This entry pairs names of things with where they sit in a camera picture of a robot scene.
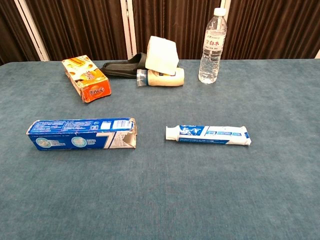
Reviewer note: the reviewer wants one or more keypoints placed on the white tissue pack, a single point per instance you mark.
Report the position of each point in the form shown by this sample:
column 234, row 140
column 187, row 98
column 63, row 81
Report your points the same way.
column 161, row 55

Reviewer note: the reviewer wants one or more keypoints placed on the black slipper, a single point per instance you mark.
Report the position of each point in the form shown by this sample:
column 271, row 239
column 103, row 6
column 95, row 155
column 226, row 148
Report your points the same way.
column 120, row 68

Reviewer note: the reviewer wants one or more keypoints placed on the clear plastic water bottle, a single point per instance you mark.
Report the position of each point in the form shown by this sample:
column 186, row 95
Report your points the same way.
column 211, row 57

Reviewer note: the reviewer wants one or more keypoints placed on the white partition frame post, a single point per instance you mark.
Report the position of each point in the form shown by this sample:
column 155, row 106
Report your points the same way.
column 123, row 25
column 318, row 55
column 44, row 55

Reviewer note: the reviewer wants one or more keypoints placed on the blue toothpaste carton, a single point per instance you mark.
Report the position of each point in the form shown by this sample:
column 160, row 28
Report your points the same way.
column 62, row 140

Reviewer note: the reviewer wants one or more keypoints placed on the white blue toothpaste tube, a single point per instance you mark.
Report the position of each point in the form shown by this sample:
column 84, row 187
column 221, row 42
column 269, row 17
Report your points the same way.
column 200, row 135

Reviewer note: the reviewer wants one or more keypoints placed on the orange snack box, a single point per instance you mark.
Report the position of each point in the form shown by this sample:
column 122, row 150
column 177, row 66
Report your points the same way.
column 90, row 80

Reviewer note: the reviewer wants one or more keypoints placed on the teal felt table cover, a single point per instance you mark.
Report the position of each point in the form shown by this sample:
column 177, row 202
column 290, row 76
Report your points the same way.
column 160, row 187

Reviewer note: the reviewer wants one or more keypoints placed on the brown pleated curtain panel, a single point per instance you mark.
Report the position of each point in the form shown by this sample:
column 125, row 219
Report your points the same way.
column 82, row 27
column 270, row 27
column 180, row 22
column 10, row 30

